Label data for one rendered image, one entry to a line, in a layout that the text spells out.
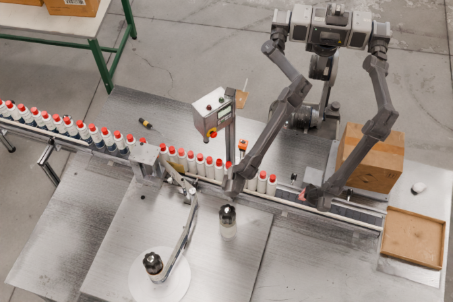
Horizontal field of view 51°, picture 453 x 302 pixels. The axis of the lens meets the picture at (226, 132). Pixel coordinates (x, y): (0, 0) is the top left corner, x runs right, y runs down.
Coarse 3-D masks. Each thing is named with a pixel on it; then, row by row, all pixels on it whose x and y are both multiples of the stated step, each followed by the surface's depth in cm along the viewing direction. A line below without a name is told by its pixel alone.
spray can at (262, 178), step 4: (260, 172) 239; (264, 172) 239; (260, 176) 240; (264, 176) 238; (260, 180) 241; (264, 180) 241; (260, 184) 244; (264, 184) 244; (260, 188) 248; (264, 188) 249; (260, 192) 252; (264, 192) 254
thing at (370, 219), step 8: (104, 152) 270; (112, 152) 270; (128, 152) 270; (184, 176) 261; (216, 184) 258; (240, 192) 257; (280, 192) 255; (288, 192) 255; (272, 200) 253; (288, 200) 252; (296, 200) 252; (296, 208) 252; (336, 208) 250; (344, 208) 250; (328, 216) 247; (344, 216) 248; (352, 216) 247; (360, 216) 247; (368, 216) 247; (376, 216) 247; (376, 224) 245
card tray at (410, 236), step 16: (400, 208) 250; (384, 224) 249; (400, 224) 249; (416, 224) 249; (432, 224) 249; (384, 240) 245; (400, 240) 245; (416, 240) 245; (432, 240) 245; (400, 256) 237; (416, 256) 240; (432, 256) 240
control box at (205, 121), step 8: (208, 96) 216; (216, 96) 216; (192, 104) 214; (200, 104) 214; (216, 104) 214; (224, 104) 214; (232, 104) 218; (200, 112) 212; (208, 112) 212; (216, 112) 213; (232, 112) 223; (200, 120) 216; (208, 120) 214; (216, 120) 219; (232, 120) 229; (200, 128) 223; (208, 128) 219; (216, 128) 224; (208, 136) 225
